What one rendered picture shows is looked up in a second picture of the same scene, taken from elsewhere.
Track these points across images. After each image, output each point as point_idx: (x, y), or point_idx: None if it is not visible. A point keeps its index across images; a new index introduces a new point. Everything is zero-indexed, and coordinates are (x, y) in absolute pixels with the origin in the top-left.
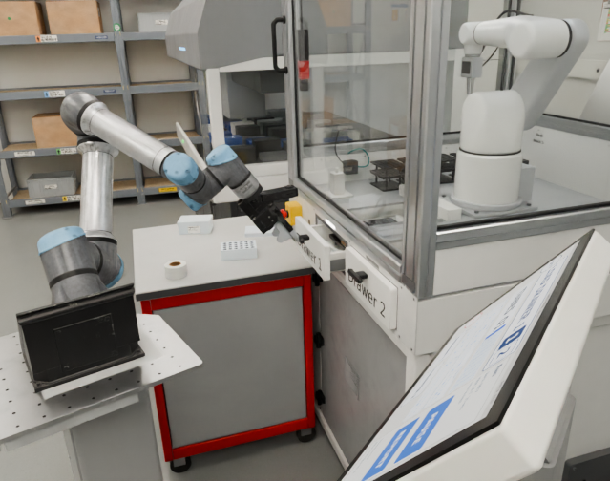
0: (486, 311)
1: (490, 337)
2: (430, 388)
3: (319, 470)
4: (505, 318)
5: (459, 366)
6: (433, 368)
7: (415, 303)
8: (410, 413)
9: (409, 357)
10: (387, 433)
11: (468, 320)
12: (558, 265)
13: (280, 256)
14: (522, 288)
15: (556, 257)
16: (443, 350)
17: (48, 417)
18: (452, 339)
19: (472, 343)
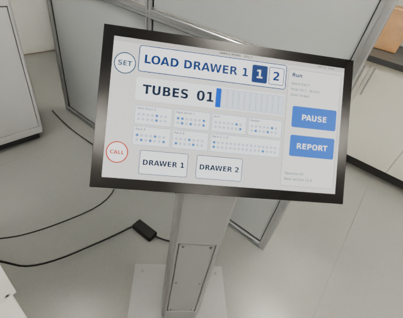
0: (120, 135)
1: (223, 101)
2: (246, 147)
3: None
4: (200, 93)
5: (243, 121)
6: (196, 167)
7: None
8: (272, 154)
9: None
10: (280, 170)
11: (93, 167)
12: (155, 52)
13: None
14: (139, 89)
15: (109, 59)
16: (152, 176)
17: None
18: (132, 172)
19: (202, 124)
